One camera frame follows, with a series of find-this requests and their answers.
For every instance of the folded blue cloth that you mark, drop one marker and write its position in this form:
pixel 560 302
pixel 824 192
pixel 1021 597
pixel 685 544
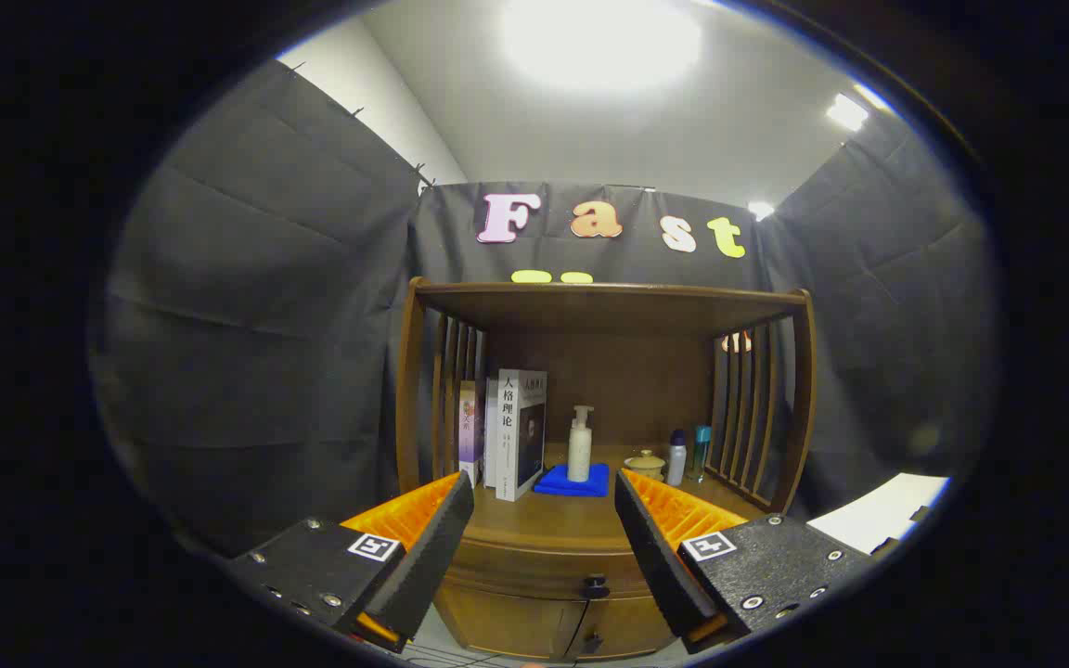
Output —
pixel 558 484

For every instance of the white grey appliance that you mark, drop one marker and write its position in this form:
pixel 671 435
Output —
pixel 869 515

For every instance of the small ceiling light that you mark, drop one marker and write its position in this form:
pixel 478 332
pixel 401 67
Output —
pixel 761 210
pixel 847 111

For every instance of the brown wooden cabinet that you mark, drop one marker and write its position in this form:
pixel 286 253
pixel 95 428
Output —
pixel 618 371

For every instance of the purple book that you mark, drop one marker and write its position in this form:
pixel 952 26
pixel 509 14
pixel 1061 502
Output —
pixel 470 427

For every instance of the thick white portrait book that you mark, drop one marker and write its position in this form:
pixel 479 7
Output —
pixel 508 436

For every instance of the white bottle with blue cap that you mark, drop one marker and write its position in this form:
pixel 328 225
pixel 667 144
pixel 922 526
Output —
pixel 676 461

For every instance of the white pump bottle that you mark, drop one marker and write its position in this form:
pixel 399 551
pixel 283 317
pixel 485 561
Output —
pixel 580 455

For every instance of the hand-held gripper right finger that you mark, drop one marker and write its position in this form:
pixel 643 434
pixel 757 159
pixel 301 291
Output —
pixel 655 557

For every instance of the slim teal bottle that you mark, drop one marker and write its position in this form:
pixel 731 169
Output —
pixel 700 455

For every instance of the brown wooden countertop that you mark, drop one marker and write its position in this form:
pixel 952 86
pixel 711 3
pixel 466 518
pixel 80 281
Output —
pixel 562 520

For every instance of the brown wooden drawer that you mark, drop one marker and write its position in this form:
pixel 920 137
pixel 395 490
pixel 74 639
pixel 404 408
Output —
pixel 534 566

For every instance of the yellow lidded teacup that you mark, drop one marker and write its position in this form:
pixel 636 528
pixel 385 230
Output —
pixel 646 464

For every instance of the black drawer knob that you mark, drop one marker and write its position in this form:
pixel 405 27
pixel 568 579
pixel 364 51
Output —
pixel 596 586

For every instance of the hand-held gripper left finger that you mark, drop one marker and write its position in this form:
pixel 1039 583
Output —
pixel 432 557

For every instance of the large ceiling light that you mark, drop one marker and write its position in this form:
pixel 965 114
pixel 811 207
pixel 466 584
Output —
pixel 599 42

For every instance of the thin white book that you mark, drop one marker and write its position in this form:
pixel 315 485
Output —
pixel 491 436

